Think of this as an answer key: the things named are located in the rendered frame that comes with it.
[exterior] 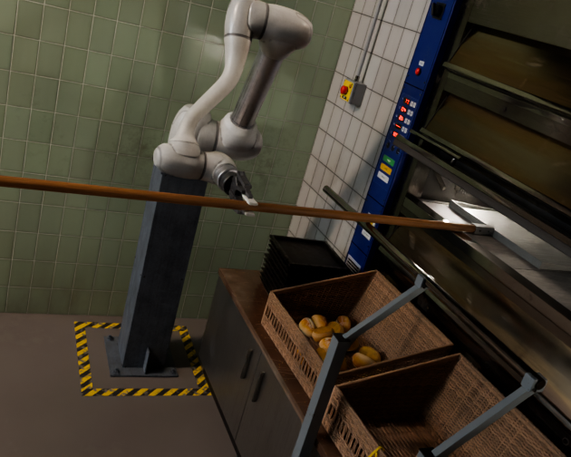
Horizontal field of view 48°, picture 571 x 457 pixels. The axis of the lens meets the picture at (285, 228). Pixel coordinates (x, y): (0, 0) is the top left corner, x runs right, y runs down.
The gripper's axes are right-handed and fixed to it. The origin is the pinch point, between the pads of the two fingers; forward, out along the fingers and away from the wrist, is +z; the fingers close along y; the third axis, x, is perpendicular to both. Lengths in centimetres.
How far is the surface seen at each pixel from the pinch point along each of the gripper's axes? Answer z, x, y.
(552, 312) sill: 54, -81, 2
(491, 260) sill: 24, -82, 1
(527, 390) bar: 86, -43, 5
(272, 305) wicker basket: -23, -30, 49
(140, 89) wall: -122, 14, -3
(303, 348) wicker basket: 6, -32, 49
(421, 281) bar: 39, -43, 2
